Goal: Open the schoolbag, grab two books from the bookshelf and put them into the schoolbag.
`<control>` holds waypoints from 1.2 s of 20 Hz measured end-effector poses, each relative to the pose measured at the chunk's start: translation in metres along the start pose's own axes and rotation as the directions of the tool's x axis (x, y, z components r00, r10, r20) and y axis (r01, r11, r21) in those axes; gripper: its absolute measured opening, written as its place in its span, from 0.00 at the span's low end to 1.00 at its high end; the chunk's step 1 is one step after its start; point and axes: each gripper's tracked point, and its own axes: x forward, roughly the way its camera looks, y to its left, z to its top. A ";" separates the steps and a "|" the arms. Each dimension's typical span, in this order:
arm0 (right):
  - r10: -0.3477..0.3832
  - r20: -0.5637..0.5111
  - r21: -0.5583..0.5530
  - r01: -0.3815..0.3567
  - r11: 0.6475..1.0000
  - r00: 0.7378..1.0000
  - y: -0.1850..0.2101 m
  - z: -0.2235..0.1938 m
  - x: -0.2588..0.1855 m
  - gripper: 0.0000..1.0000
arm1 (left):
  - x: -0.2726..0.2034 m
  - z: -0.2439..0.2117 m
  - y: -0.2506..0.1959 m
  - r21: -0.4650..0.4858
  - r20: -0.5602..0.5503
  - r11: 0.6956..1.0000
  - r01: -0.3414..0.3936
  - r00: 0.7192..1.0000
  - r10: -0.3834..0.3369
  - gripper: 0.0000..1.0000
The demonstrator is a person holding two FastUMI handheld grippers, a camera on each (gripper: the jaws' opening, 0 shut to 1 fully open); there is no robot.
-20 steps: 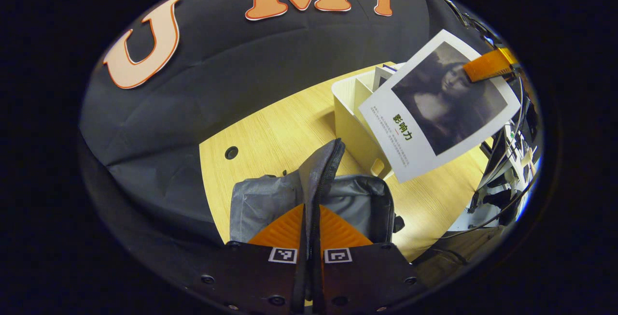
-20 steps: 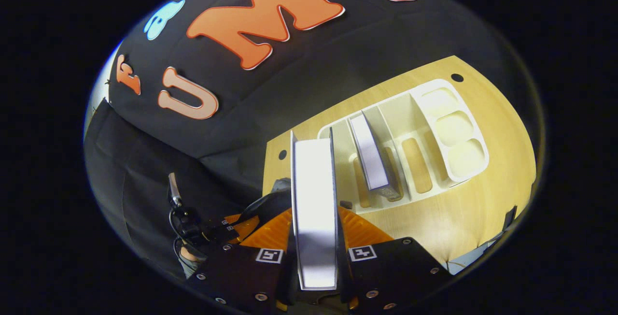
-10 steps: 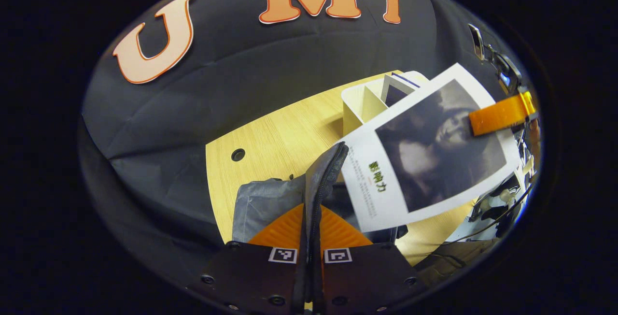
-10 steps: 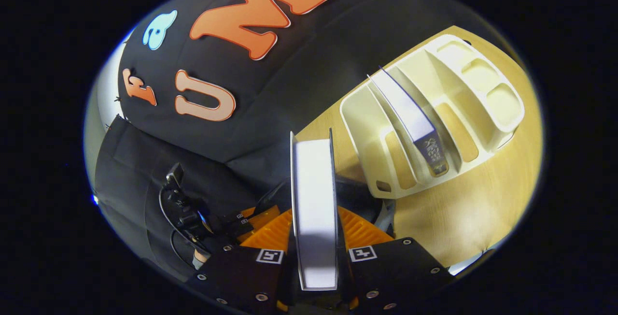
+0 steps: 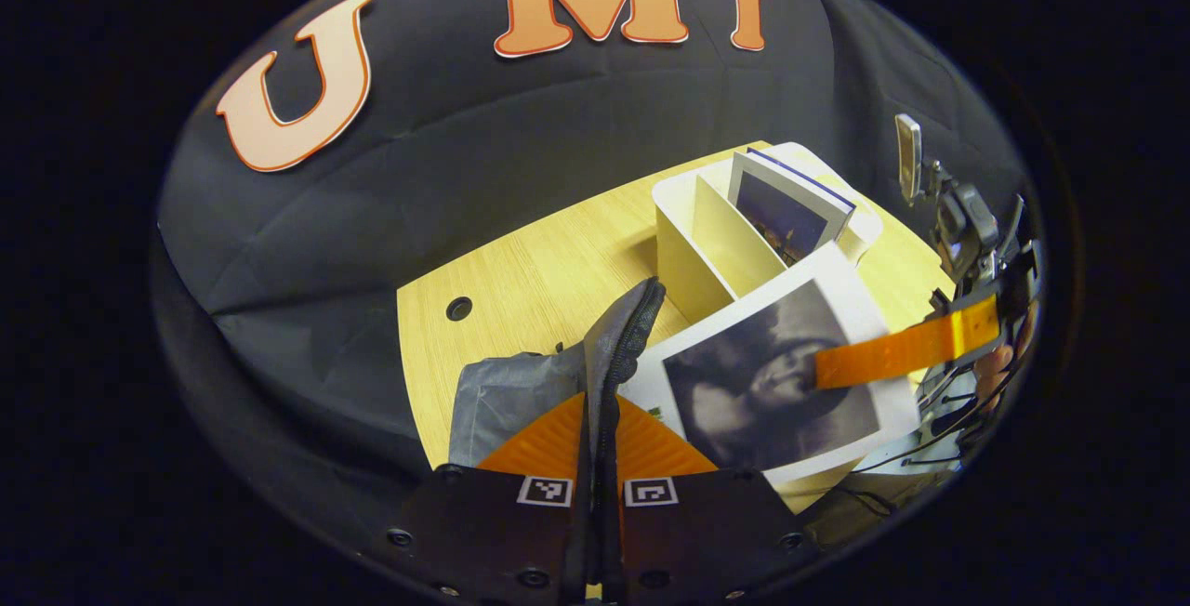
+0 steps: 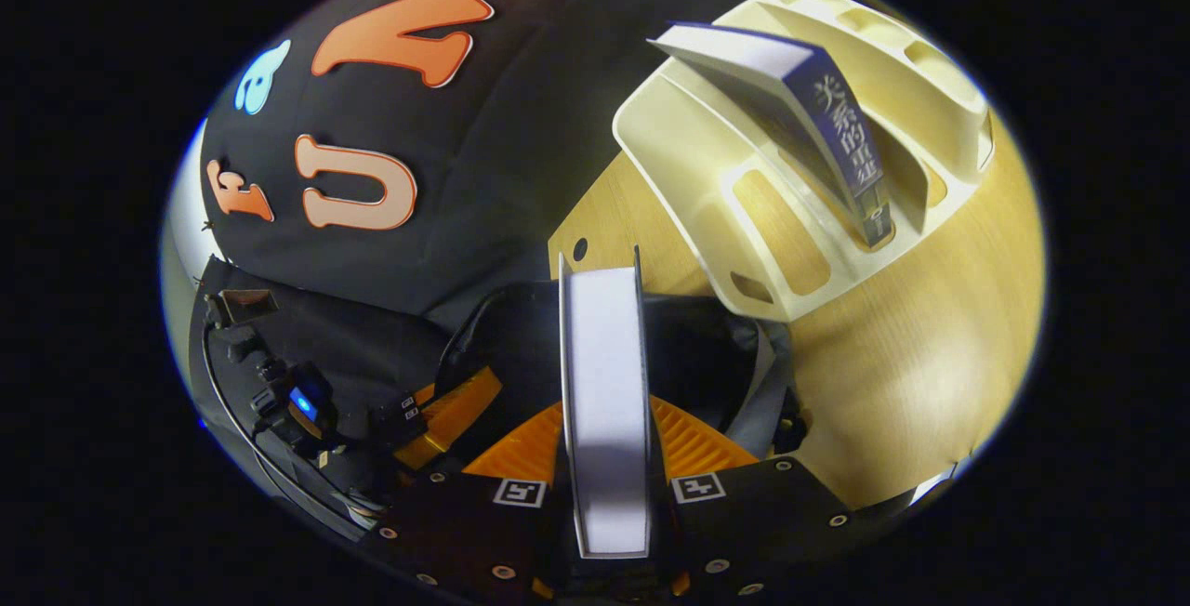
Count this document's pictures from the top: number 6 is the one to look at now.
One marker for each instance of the cream plastic bookshelf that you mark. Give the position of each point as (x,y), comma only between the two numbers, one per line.
(688,169)

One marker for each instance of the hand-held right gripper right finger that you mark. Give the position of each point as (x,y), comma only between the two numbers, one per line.
(744,532)

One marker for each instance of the blue cover book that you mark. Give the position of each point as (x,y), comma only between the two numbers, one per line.
(837,123)

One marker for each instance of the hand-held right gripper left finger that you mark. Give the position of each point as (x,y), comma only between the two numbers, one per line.
(465,532)

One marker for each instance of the white grey cover book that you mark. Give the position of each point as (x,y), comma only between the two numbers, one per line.
(606,383)

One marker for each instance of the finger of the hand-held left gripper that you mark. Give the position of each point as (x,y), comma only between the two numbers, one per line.
(446,415)

